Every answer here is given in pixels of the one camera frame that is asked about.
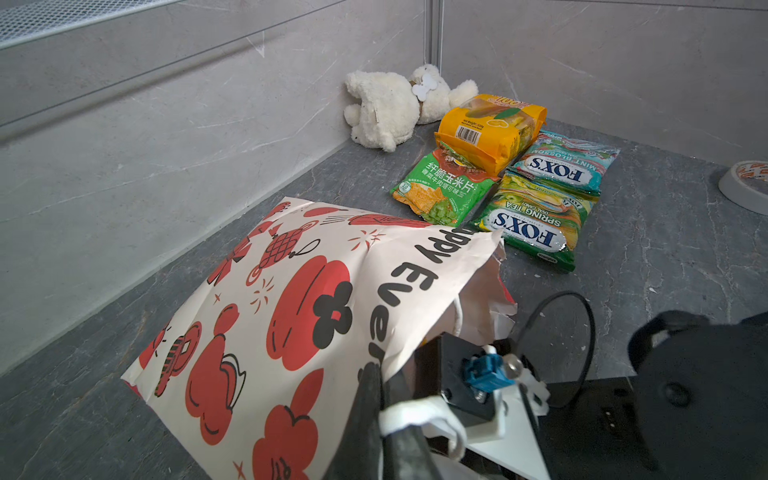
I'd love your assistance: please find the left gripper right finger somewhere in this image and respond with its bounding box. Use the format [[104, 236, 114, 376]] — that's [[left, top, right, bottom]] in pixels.
[[381, 372, 441, 480]]

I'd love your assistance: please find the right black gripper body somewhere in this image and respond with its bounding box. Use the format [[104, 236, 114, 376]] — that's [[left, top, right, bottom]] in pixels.
[[535, 310, 767, 479]]

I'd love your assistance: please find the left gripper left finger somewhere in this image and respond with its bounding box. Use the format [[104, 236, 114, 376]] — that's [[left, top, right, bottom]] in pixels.
[[323, 363, 382, 480]]

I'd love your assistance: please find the red white paper gift bag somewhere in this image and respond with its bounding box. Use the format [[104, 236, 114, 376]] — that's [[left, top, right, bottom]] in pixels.
[[123, 197, 516, 479]]

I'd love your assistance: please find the Fox's spring tea bag green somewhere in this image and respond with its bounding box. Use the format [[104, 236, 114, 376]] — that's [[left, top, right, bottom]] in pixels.
[[472, 172, 595, 272]]

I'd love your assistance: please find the green snack bag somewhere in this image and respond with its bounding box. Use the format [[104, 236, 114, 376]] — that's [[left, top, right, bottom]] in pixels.
[[391, 145, 499, 227]]

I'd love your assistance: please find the Fox's mint candy bag teal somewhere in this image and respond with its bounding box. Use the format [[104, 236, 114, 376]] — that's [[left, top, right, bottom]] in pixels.
[[509, 130, 620, 199]]

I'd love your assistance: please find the yellow snack bag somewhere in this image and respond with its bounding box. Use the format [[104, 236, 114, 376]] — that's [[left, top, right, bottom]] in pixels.
[[436, 94, 547, 176]]

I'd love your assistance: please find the masking tape roll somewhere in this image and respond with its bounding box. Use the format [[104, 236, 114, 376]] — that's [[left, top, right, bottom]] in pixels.
[[718, 161, 768, 216]]

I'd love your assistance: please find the white plush teddy bear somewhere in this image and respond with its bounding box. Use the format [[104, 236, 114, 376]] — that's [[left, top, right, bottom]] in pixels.
[[343, 64, 478, 153]]

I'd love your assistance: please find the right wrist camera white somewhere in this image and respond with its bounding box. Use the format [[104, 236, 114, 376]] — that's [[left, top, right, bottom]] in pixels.
[[414, 333, 551, 479]]

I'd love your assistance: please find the white wire mesh basket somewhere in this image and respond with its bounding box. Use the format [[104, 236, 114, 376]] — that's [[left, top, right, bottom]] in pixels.
[[1, 0, 174, 49]]

